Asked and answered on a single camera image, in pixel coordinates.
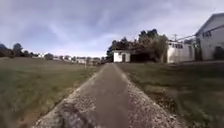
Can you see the dark bush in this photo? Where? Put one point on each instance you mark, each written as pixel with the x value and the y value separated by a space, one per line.
pixel 219 53

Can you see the group of dark trees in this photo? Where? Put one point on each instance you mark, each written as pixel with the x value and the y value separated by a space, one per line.
pixel 150 43

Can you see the large grey building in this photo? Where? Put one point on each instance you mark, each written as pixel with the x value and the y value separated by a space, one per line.
pixel 213 30

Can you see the green grass verge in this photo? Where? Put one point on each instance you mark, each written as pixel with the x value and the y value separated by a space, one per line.
pixel 180 83

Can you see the small white hut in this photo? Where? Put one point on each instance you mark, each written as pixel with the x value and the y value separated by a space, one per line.
pixel 117 56

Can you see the row of distant buildings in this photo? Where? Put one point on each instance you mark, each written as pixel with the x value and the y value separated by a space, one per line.
pixel 80 60

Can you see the utility pole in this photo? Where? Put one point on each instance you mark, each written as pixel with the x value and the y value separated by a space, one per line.
pixel 175 37

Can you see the grey gravel path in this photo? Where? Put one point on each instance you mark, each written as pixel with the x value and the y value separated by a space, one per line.
pixel 106 100

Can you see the row of distant trees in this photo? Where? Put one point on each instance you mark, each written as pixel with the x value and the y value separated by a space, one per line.
pixel 17 49

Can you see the dry grass field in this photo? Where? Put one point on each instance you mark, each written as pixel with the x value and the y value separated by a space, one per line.
pixel 36 83

